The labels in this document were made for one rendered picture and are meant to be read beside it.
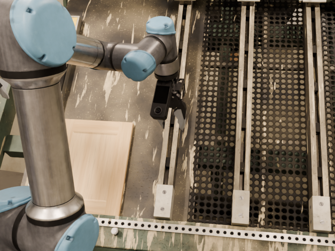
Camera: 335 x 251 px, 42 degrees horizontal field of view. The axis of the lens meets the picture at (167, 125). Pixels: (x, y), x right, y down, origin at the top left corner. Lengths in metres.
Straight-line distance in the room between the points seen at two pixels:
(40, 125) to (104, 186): 0.99
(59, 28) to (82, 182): 1.11
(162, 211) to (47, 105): 0.94
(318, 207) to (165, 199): 0.55
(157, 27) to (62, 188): 0.49
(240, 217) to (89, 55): 0.86
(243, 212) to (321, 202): 0.28
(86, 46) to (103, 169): 0.82
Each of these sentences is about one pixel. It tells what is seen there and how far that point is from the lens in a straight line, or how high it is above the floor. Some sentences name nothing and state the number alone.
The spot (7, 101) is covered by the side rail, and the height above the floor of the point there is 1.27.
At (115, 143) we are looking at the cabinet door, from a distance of 1.82.
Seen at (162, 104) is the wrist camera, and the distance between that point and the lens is 1.21.
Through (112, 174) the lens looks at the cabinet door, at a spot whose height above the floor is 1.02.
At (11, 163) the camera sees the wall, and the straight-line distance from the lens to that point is 4.94.
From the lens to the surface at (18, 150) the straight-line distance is 2.01.
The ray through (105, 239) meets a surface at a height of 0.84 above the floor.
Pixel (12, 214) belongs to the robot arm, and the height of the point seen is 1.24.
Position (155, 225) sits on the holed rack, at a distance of 1.65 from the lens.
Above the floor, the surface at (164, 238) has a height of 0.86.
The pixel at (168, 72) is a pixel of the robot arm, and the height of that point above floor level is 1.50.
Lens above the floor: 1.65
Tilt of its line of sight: 14 degrees down
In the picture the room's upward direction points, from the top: 1 degrees clockwise
